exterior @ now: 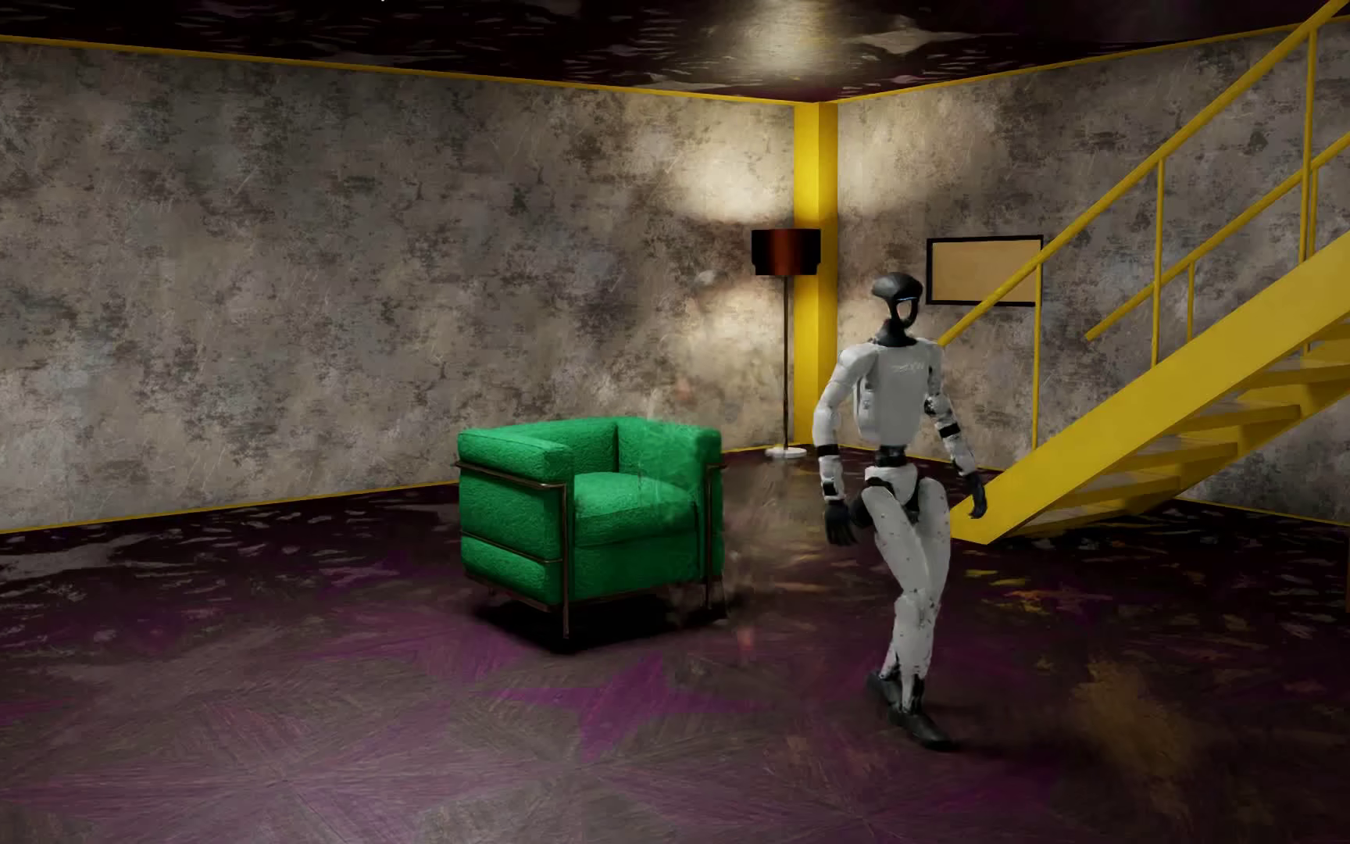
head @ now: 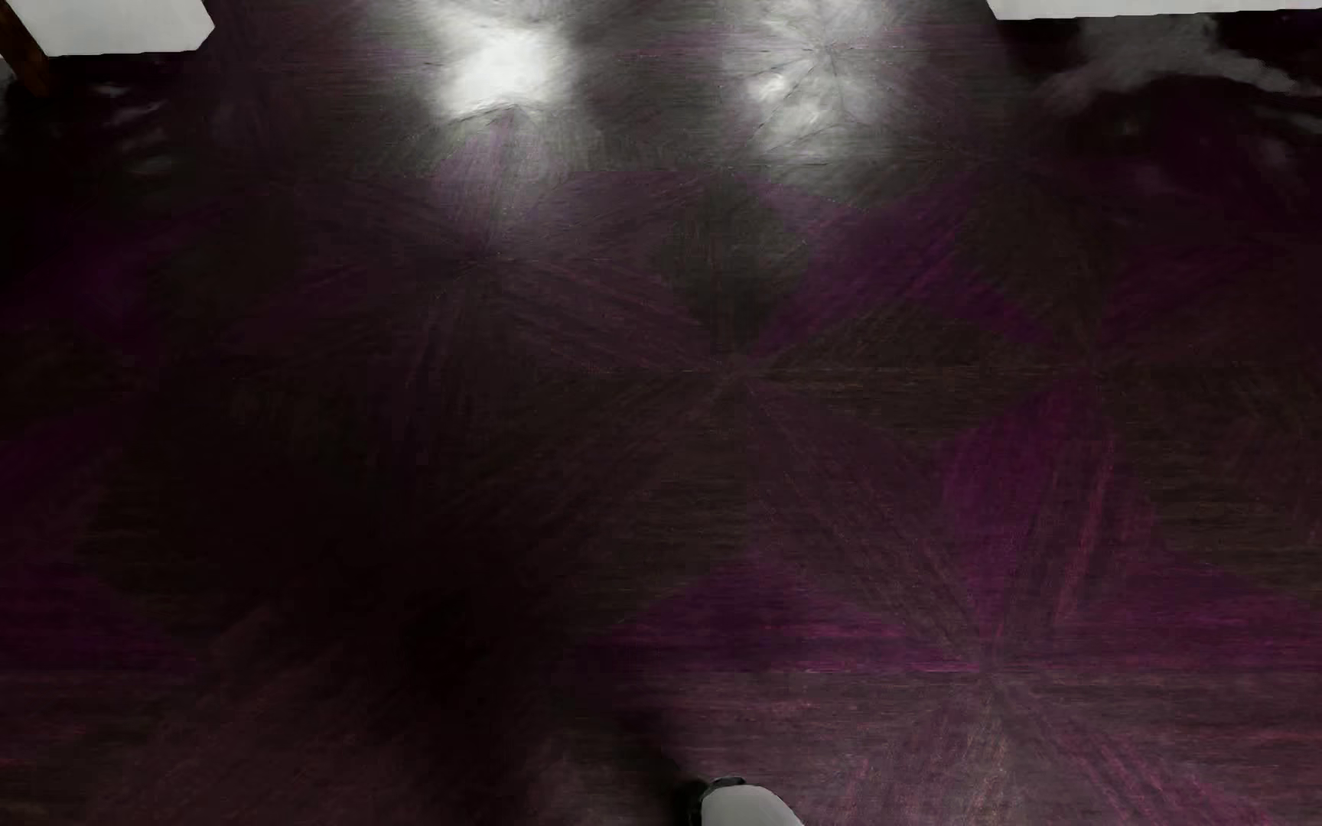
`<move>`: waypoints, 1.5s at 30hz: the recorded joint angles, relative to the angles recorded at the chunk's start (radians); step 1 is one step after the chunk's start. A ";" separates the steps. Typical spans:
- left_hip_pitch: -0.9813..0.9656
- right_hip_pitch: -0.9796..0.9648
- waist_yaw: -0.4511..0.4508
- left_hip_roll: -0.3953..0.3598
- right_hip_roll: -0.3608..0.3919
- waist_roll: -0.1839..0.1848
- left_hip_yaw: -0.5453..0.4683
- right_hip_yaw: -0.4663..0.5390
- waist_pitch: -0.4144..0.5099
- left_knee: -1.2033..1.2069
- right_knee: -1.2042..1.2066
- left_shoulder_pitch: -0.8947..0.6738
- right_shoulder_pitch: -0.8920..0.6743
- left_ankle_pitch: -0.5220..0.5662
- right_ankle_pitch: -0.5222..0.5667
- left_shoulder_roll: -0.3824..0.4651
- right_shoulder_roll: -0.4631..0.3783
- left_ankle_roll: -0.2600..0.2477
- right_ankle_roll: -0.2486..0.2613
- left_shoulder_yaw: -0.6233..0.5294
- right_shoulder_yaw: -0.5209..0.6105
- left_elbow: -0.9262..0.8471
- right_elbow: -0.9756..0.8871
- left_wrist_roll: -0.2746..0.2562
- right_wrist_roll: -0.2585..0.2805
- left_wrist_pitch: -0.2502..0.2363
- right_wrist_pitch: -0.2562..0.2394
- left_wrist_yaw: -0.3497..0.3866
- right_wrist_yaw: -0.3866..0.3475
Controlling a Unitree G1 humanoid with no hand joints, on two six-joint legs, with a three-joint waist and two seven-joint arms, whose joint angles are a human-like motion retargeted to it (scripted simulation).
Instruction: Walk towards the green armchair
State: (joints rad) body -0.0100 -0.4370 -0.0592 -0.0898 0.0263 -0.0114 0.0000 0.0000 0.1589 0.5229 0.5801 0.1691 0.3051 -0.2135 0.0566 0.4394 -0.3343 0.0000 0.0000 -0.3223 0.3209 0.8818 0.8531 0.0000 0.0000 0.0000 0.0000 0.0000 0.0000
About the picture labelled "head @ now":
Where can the white robot foot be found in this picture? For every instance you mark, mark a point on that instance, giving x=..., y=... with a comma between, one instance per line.
x=744, y=807

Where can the brown wooden furniture leg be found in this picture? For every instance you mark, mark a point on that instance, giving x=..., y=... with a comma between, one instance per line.
x=12, y=37

